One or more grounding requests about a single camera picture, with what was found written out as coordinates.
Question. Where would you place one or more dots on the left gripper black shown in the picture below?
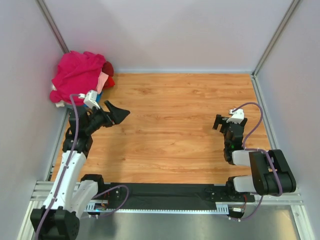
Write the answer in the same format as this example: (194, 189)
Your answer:
(115, 116)

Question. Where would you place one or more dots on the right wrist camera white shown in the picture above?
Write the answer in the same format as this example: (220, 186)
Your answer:
(236, 116)

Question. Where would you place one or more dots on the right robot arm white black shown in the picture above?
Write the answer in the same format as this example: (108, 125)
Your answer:
(270, 172)

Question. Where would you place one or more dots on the aluminium front rail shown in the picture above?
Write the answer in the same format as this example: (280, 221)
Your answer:
(42, 189)

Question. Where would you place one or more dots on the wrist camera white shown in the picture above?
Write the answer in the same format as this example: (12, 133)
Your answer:
(236, 116)
(82, 96)

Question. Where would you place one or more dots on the left aluminium corner post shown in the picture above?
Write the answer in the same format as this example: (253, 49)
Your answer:
(52, 25)

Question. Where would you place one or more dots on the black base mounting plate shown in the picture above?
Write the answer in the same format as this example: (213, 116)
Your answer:
(175, 196)

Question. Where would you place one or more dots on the aluminium corner post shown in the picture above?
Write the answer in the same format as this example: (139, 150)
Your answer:
(52, 25)
(276, 36)

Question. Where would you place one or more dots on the blue t shirt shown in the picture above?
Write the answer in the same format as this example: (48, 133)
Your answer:
(92, 99)

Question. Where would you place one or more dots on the light pink t shirt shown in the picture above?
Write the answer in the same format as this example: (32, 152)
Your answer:
(102, 79)

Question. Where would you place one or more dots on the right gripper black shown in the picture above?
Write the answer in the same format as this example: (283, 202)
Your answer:
(219, 120)

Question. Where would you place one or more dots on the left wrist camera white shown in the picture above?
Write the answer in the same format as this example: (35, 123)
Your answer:
(82, 96)

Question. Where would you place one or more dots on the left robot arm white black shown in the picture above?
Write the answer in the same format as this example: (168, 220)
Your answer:
(59, 216)

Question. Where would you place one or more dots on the magenta t shirt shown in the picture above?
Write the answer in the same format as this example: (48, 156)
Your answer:
(77, 73)

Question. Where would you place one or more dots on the cream white t shirt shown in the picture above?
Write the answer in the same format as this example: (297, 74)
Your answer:
(56, 97)

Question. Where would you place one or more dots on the dark red t shirt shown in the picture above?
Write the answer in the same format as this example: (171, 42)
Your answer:
(108, 69)

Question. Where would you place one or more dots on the right aluminium corner post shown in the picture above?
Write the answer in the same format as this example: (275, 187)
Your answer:
(276, 36)

